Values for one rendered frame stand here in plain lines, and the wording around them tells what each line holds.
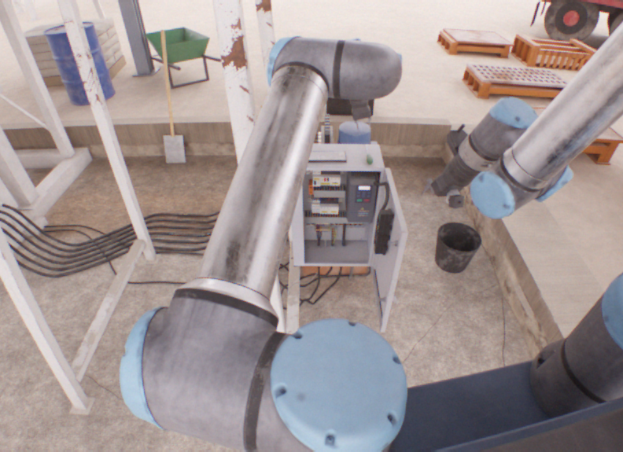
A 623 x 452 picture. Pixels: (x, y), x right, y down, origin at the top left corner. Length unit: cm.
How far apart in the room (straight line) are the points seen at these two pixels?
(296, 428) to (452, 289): 249
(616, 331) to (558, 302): 199
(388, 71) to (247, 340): 58
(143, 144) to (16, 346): 245
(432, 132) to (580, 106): 357
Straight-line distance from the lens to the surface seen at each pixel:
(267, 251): 51
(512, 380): 78
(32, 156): 503
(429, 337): 252
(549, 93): 562
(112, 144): 249
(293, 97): 66
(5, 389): 293
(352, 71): 74
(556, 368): 75
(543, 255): 285
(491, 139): 84
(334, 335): 42
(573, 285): 275
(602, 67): 59
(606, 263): 307
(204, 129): 415
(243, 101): 110
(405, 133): 407
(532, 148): 64
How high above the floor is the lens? 205
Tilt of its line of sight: 42 degrees down
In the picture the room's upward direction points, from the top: 1 degrees clockwise
